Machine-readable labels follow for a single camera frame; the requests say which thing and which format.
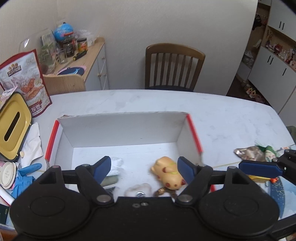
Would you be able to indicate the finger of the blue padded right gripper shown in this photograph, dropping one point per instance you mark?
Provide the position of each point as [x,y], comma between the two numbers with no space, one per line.
[262,169]

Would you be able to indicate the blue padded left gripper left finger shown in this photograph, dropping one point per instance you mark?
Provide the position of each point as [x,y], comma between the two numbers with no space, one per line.
[101,169]

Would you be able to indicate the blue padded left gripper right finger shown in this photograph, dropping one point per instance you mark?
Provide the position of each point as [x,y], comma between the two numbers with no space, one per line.
[187,169]

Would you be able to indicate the green tasseled fabric sachet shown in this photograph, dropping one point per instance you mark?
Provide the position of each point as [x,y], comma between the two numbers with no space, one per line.
[268,152]

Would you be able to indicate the olive green soap bar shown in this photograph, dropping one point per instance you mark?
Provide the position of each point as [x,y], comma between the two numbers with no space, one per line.
[109,180]

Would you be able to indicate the yellow small carton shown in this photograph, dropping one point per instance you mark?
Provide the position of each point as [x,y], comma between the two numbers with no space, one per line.
[258,179]

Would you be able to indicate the white wrapped packet in box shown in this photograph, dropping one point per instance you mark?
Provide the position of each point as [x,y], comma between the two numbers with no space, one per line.
[116,166]

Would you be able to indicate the yellow pig toy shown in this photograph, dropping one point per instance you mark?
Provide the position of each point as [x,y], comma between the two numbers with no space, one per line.
[167,173]

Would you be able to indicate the silver foil snack packet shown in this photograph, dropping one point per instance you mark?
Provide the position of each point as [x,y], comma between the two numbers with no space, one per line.
[252,153]

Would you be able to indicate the red and white cardboard box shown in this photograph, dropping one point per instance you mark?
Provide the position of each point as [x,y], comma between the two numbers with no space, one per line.
[138,138]

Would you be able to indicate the white crumpled tissue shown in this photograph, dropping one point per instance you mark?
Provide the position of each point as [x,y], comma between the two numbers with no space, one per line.
[31,149]

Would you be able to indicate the blue rubber glove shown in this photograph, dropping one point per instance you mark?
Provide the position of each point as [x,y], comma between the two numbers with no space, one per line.
[23,180]

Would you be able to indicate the white paper cup lid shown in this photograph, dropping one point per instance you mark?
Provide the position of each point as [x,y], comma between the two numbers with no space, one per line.
[8,175]

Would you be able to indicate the wooden side cabinet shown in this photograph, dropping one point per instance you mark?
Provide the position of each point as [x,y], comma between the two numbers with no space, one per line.
[95,76]

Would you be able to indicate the white shelving cabinet unit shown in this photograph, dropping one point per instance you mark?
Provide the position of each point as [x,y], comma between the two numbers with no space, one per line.
[267,69]

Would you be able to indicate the blue round mouse pad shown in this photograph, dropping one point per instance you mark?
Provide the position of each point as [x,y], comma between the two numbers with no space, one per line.
[72,70]

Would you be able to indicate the yellow tissue box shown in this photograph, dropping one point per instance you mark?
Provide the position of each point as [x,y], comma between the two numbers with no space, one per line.
[16,120]

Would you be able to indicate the brown wooden chair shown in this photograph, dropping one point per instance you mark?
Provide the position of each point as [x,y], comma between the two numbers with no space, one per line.
[172,67]

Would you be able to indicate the black yellow screwdriver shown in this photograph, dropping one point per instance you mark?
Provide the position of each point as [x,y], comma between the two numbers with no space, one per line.
[79,55]

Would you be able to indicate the snack bag with red print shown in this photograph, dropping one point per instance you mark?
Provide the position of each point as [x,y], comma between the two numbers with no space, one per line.
[23,72]

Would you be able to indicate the orange labelled jar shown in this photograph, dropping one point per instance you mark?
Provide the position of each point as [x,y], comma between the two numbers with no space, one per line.
[82,44]

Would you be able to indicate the dark glass jar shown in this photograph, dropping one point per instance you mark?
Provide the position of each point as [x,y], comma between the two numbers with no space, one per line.
[68,46]

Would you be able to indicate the blue globe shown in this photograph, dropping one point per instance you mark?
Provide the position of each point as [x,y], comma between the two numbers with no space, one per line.
[60,31]

